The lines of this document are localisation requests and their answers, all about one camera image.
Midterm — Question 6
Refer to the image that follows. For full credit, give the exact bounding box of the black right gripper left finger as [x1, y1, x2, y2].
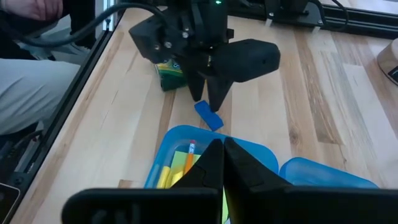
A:
[61, 139, 224, 224]

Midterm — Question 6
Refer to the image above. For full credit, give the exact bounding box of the blue eraser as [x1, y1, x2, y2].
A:
[194, 100, 224, 132]

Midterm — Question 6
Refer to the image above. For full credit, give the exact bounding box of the person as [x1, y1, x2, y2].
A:
[0, 0, 97, 136]

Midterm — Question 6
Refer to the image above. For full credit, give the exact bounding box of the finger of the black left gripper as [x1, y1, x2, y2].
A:
[206, 74, 234, 113]
[185, 65, 206, 103]

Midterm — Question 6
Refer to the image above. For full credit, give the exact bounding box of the blue translucent pencil box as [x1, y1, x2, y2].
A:
[143, 124, 381, 224]

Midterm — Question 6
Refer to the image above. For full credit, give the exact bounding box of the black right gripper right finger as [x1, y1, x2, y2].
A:
[223, 137, 398, 224]

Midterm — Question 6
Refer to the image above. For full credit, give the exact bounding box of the orange pencil with eraser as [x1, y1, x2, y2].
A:
[183, 139, 197, 175]

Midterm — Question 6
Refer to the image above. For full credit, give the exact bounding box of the yellow highlighter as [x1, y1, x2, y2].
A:
[156, 166, 184, 190]

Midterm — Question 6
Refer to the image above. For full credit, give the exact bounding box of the black cable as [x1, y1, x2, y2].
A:
[0, 2, 166, 48]

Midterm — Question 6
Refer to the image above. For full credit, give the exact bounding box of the black phone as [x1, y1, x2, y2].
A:
[0, 182, 21, 223]

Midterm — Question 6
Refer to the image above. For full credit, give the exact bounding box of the yellow green crayon box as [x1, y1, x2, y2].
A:
[155, 58, 189, 92]

